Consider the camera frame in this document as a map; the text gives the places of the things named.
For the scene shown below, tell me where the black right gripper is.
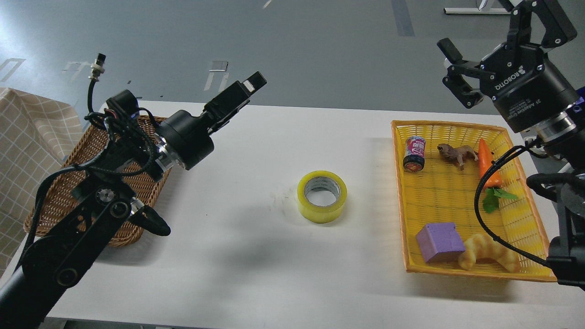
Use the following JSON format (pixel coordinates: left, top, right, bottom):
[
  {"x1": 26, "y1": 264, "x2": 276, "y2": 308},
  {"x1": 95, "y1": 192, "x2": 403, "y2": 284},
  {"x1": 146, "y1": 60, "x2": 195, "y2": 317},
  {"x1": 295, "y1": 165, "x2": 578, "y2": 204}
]
[{"x1": 436, "y1": 0, "x2": 582, "y2": 133}]

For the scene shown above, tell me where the purple block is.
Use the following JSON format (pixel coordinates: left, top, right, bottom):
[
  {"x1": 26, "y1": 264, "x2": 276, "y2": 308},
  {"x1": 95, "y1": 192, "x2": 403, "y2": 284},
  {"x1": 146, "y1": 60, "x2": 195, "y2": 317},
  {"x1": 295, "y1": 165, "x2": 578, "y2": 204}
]
[{"x1": 415, "y1": 222, "x2": 467, "y2": 264}]

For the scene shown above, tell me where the brown wicker basket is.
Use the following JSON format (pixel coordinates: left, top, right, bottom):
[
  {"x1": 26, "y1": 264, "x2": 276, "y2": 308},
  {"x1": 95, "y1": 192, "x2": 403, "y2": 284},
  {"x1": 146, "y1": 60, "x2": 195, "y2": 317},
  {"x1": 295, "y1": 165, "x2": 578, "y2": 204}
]
[{"x1": 25, "y1": 112, "x2": 171, "y2": 253}]

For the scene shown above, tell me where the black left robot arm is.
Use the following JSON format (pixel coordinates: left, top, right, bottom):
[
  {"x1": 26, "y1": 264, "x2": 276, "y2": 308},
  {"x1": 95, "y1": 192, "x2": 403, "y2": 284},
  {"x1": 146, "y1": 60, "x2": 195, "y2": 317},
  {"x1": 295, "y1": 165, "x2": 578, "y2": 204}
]
[{"x1": 0, "y1": 53, "x2": 267, "y2": 329}]

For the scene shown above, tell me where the yellow tape roll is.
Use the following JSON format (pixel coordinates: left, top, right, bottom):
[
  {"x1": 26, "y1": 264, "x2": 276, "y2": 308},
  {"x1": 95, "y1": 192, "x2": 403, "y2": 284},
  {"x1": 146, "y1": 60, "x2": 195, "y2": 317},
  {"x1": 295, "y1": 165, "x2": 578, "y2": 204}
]
[{"x1": 297, "y1": 170, "x2": 348, "y2": 223}]

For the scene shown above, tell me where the brown toy animal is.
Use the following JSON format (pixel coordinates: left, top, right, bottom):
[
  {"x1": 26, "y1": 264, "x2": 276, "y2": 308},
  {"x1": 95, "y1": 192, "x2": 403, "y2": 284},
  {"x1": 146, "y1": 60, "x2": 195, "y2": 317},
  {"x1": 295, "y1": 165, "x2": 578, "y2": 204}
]
[{"x1": 437, "y1": 143, "x2": 479, "y2": 171}]

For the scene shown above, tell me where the pink drink can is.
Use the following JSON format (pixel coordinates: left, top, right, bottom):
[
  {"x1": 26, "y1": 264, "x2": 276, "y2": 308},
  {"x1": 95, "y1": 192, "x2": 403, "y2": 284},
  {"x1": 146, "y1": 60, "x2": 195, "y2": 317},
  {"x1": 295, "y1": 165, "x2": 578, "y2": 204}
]
[{"x1": 403, "y1": 136, "x2": 426, "y2": 173}]

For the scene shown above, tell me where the yellow plastic basket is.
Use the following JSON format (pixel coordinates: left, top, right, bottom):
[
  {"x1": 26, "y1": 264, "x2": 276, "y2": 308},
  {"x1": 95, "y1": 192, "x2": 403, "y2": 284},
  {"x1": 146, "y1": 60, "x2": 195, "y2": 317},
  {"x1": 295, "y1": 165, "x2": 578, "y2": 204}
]
[{"x1": 391, "y1": 120, "x2": 557, "y2": 282}]

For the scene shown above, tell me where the beige checkered cloth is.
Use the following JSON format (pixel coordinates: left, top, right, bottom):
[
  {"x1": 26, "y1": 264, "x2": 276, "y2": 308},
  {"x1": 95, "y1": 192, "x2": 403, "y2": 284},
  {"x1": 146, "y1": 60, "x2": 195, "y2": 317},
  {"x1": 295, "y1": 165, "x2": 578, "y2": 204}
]
[{"x1": 0, "y1": 87, "x2": 82, "y2": 273}]

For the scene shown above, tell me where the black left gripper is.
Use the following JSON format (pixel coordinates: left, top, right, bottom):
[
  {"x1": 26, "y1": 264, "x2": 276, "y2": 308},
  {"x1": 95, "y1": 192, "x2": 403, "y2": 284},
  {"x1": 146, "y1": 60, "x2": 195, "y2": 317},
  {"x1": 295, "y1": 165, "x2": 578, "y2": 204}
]
[{"x1": 155, "y1": 71, "x2": 267, "y2": 170}]

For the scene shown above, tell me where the white stand base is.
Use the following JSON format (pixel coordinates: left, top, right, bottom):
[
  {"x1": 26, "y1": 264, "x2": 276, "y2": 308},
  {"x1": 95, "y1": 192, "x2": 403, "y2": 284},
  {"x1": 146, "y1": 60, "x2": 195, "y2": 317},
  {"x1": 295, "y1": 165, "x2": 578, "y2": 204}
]
[{"x1": 443, "y1": 0, "x2": 509, "y2": 15}]

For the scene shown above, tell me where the toy croissant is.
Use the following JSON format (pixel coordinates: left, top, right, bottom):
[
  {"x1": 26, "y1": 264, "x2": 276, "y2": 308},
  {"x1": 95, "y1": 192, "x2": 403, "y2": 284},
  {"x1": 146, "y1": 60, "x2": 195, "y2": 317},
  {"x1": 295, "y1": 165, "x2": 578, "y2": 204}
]
[{"x1": 457, "y1": 233, "x2": 521, "y2": 273}]

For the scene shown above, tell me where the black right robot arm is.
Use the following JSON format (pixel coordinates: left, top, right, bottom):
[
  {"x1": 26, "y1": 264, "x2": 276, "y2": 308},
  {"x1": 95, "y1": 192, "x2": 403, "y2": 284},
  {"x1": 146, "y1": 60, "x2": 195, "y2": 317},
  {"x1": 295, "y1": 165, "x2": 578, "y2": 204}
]
[{"x1": 437, "y1": 0, "x2": 585, "y2": 289}]

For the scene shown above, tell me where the orange toy carrot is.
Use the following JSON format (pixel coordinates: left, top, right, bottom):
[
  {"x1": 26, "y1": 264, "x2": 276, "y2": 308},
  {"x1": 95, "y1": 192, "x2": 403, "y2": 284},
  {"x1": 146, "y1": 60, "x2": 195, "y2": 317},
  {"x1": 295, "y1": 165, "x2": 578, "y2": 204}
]
[{"x1": 477, "y1": 139, "x2": 518, "y2": 214}]

